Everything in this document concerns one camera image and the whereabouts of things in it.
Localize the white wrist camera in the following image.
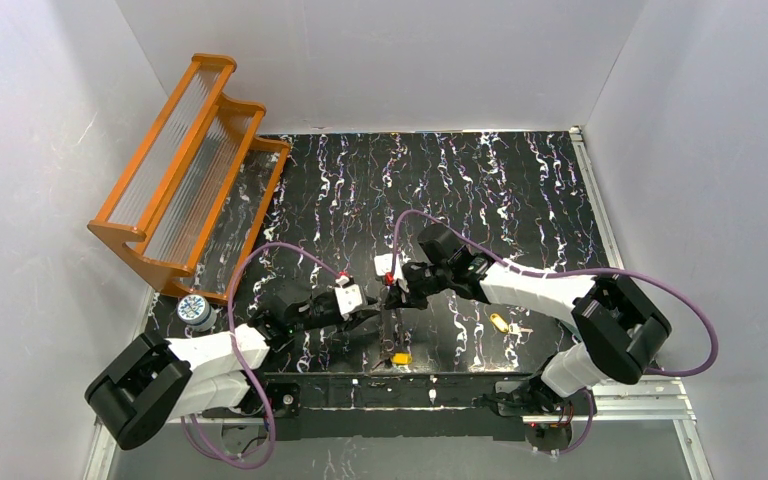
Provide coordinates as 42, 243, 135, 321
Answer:
373, 253, 407, 290
334, 272, 369, 320

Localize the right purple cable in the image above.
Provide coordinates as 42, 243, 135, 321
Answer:
389, 209, 720, 456

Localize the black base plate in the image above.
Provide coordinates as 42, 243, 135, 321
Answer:
201, 372, 574, 442

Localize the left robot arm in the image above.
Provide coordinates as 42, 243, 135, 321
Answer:
84, 283, 380, 450

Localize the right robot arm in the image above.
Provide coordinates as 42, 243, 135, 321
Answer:
374, 224, 672, 401

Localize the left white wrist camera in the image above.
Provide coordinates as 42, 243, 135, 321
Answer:
334, 272, 369, 320

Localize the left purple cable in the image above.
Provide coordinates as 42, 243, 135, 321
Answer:
180, 241, 352, 472

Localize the purple cable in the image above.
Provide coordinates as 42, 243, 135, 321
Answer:
180, 241, 352, 472
389, 209, 720, 456

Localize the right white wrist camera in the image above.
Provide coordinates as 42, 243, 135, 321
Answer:
373, 253, 407, 290

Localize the yellow tagged key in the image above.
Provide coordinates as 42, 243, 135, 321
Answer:
389, 352, 412, 366
489, 313, 533, 335

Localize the white keyring holder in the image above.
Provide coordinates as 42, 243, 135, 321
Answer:
372, 308, 404, 370

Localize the orange wooden rack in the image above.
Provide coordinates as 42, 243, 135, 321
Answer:
87, 53, 291, 304

